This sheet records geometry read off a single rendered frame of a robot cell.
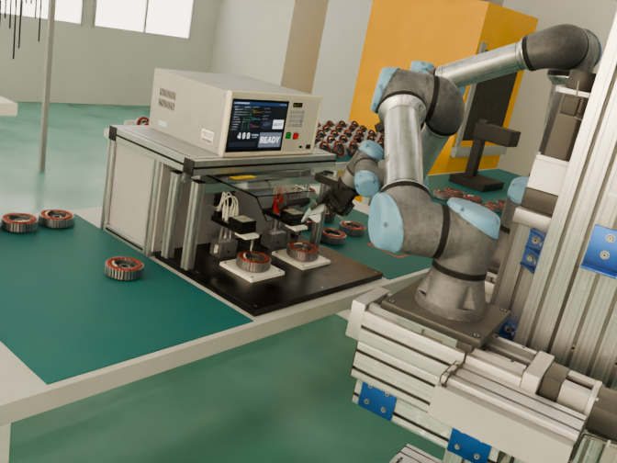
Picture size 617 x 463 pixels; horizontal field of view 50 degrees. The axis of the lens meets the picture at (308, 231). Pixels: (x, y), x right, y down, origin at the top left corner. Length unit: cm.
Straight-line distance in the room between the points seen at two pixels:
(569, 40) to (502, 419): 100
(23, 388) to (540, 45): 147
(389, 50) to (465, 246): 469
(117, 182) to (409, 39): 397
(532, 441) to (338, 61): 762
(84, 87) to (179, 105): 698
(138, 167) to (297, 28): 406
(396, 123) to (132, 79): 814
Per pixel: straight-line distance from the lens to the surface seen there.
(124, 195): 228
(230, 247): 222
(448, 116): 168
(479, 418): 133
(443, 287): 140
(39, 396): 149
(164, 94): 229
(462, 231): 136
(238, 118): 208
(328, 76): 874
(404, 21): 593
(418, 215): 134
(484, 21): 557
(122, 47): 938
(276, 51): 613
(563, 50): 186
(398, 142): 150
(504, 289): 162
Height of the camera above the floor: 156
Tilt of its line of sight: 18 degrees down
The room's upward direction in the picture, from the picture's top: 11 degrees clockwise
